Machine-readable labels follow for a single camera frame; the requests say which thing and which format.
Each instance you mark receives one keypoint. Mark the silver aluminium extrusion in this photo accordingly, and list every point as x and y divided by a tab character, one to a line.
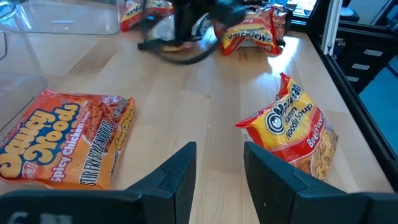
331	28

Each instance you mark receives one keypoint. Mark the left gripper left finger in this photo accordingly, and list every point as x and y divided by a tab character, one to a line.
149	202

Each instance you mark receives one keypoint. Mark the black rack with white labels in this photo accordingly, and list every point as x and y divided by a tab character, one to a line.
345	59

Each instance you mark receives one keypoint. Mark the orange Saucy Noods packet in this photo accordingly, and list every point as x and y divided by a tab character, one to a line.
62	140

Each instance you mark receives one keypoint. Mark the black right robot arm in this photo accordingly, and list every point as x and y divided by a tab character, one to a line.
224	12

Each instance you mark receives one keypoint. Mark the black table frame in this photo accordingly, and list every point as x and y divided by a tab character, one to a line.
371	133

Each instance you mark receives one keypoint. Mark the clear plastic bin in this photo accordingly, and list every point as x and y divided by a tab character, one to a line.
68	15
18	77

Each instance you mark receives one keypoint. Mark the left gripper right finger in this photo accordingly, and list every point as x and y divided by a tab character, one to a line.
289	199

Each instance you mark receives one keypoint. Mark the Maruchan beef ramen packet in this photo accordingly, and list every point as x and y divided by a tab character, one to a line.
248	35
133	15
289	124

